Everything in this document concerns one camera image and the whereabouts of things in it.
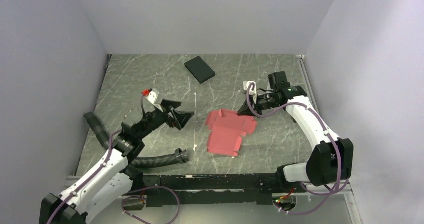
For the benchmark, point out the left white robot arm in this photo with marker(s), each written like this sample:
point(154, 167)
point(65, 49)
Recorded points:
point(114, 174)

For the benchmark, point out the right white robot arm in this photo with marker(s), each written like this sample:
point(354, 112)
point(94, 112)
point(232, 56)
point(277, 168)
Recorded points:
point(331, 160)

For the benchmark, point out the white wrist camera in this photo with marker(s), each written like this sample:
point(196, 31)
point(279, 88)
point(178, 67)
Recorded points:
point(154, 97)
point(251, 89)

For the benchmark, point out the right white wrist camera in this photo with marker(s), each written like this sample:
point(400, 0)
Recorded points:
point(251, 89)

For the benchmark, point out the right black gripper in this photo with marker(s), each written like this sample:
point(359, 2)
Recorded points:
point(245, 110)

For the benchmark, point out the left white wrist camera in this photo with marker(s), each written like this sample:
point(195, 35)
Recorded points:
point(154, 97)

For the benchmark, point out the red paper box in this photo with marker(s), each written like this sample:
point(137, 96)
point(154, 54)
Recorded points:
point(227, 130)

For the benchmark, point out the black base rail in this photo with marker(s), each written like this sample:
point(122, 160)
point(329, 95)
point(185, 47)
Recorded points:
point(259, 188)

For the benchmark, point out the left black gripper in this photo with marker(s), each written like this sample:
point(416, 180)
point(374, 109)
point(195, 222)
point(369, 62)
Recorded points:
point(180, 118)

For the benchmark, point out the aluminium frame rail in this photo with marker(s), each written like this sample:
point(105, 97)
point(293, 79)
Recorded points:
point(160, 190)

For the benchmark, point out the black flat box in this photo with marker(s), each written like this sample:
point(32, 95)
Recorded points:
point(201, 71)

